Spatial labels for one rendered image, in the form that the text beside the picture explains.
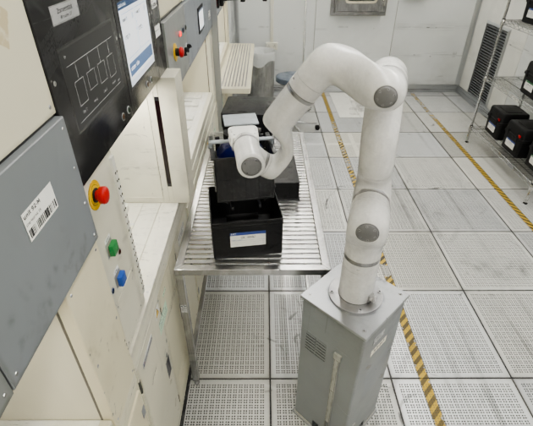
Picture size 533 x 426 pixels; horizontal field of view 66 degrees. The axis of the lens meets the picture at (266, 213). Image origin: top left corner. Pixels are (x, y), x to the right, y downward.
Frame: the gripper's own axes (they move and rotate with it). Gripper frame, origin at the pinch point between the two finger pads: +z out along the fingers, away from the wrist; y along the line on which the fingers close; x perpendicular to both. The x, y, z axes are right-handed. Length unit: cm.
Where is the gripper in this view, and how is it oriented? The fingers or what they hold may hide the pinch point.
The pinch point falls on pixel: (240, 125)
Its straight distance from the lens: 149.6
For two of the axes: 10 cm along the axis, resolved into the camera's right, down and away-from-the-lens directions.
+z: -1.5, -5.6, 8.1
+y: 9.9, -0.9, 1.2
